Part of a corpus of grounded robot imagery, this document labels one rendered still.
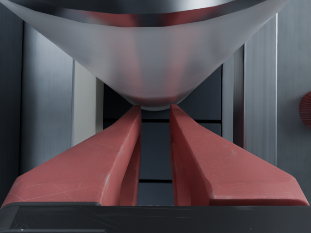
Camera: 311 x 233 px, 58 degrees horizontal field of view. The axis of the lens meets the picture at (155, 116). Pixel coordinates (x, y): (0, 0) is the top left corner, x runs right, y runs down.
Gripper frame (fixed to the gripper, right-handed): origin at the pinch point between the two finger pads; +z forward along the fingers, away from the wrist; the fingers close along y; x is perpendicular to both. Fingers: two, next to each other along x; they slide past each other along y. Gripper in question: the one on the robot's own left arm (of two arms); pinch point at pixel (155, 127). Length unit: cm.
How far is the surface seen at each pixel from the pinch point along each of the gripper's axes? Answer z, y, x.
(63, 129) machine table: 8.2, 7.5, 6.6
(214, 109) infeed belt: 5.0, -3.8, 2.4
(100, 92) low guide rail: 3.5, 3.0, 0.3
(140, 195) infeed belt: 1.7, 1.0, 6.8
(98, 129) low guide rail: 2.1, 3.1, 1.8
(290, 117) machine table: 8.7, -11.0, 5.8
